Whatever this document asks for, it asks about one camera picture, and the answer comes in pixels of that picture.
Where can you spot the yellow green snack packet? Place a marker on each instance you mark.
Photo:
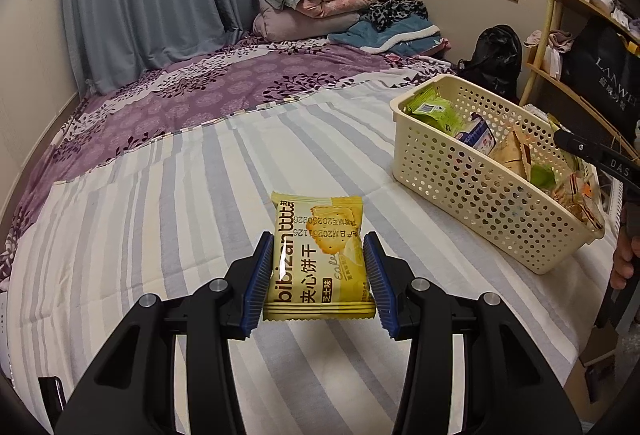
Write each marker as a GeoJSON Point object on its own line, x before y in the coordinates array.
{"type": "Point", "coordinates": [555, 122]}

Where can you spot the pink folded quilt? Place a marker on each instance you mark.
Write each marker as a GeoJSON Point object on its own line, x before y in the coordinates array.
{"type": "Point", "coordinates": [340, 0]}

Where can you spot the tan chip bag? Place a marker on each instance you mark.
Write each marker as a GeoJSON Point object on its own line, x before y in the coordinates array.
{"type": "Point", "coordinates": [510, 152]}

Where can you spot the purple floral bedsheet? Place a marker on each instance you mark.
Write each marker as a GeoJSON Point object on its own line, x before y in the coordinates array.
{"type": "Point", "coordinates": [200, 85]}

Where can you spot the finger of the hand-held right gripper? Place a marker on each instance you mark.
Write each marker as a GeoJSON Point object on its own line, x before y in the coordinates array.
{"type": "Point", "coordinates": [580, 147]}

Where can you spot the cardboard box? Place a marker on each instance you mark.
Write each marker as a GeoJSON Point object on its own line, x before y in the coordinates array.
{"type": "Point", "coordinates": [600, 350]}

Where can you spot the white wardrobe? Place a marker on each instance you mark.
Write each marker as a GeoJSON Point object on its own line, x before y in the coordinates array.
{"type": "Point", "coordinates": [35, 40]}

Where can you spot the yellow biscuit packet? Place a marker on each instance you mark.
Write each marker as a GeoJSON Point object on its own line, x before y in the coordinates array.
{"type": "Point", "coordinates": [320, 265]}

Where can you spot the small green snack packet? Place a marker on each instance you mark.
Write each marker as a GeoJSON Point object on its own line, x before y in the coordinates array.
{"type": "Point", "coordinates": [542, 176]}

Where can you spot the clear biscuit stick packet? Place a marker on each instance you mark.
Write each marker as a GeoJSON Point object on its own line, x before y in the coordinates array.
{"type": "Point", "coordinates": [580, 197]}

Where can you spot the striped blanket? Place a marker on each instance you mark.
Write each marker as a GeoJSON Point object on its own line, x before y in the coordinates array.
{"type": "Point", "coordinates": [150, 225]}

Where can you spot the blue fleece blanket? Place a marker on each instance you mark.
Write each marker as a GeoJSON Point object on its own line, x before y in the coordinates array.
{"type": "Point", "coordinates": [380, 37]}

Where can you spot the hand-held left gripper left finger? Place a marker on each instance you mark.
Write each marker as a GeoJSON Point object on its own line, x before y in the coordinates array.
{"type": "Point", "coordinates": [260, 285]}

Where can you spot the person's right hand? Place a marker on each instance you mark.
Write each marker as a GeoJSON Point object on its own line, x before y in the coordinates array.
{"type": "Point", "coordinates": [622, 262]}

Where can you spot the black flat object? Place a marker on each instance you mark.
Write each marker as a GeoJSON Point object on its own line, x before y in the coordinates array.
{"type": "Point", "coordinates": [52, 395]}

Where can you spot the leopard print cloth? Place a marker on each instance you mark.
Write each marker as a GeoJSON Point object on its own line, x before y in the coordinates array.
{"type": "Point", "coordinates": [395, 10]}

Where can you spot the dark blue snack packet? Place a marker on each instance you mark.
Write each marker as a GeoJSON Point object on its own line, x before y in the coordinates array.
{"type": "Point", "coordinates": [480, 135]}

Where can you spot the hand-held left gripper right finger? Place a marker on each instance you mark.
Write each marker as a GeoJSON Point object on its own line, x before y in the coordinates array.
{"type": "Point", "coordinates": [377, 285]}

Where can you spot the black shopping bag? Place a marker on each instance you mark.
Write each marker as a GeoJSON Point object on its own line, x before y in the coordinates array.
{"type": "Point", "coordinates": [600, 65]}

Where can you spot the cream perforated plastic basket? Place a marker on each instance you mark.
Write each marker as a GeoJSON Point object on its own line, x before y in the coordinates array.
{"type": "Point", "coordinates": [450, 180]}

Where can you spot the lime green snack packet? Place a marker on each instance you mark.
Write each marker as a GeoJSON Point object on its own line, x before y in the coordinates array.
{"type": "Point", "coordinates": [435, 112]}

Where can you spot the pink cloth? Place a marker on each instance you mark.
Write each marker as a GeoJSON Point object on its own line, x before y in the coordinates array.
{"type": "Point", "coordinates": [557, 42]}

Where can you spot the white folded cloths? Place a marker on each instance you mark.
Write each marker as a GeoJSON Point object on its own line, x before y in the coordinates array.
{"type": "Point", "coordinates": [600, 2]}

